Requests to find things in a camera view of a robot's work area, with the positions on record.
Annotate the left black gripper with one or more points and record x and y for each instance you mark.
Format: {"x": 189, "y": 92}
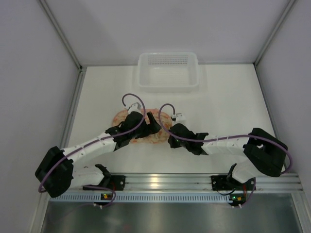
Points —
{"x": 147, "y": 124}

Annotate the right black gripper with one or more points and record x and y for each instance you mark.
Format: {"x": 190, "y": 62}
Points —
{"x": 173, "y": 135}

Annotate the pink mesh bra laundry bag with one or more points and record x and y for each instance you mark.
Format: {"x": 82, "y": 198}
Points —
{"x": 156, "y": 138}

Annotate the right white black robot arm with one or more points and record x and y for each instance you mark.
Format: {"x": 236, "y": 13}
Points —
{"x": 263, "y": 153}

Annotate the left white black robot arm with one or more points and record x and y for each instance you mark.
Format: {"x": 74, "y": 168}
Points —
{"x": 63, "y": 169}

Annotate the white plastic basket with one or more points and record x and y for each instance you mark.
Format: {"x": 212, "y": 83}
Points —
{"x": 168, "y": 72}

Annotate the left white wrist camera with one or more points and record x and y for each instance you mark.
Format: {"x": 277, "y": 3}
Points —
{"x": 135, "y": 107}

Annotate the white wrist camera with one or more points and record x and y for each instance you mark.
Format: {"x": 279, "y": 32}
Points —
{"x": 178, "y": 118}
{"x": 135, "y": 107}

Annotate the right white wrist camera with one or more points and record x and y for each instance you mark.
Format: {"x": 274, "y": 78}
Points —
{"x": 178, "y": 118}

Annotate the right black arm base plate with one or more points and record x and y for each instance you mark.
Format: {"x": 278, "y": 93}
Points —
{"x": 225, "y": 183}

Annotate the aluminium mounting rail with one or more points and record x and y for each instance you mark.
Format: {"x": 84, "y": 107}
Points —
{"x": 166, "y": 182}

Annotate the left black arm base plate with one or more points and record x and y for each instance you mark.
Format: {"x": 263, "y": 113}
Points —
{"x": 113, "y": 182}

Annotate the white slotted cable duct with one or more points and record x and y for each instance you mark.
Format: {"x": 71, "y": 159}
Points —
{"x": 144, "y": 198}

